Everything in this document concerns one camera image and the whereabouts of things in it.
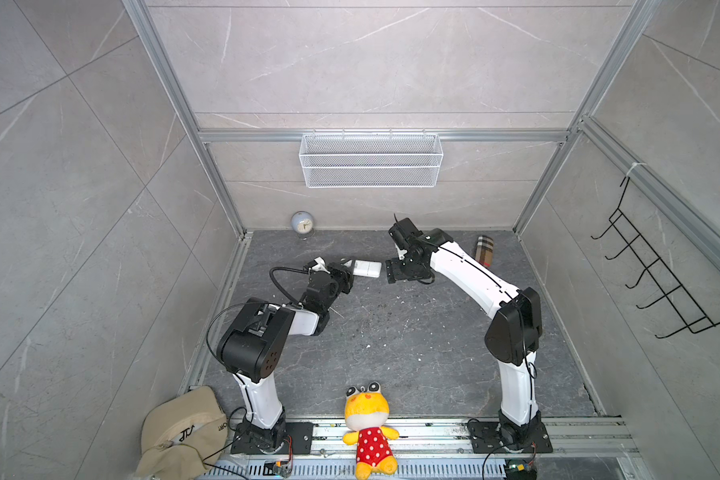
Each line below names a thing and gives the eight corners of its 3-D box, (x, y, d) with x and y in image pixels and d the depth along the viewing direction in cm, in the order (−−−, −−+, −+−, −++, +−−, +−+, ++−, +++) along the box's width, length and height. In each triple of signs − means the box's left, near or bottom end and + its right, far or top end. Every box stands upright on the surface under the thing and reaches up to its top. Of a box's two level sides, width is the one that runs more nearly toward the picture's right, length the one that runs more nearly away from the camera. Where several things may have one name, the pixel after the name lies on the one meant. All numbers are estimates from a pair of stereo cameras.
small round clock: (292, 236, 121) (288, 221, 114) (301, 224, 125) (297, 208, 119) (307, 241, 119) (304, 225, 112) (316, 228, 124) (313, 213, 117)
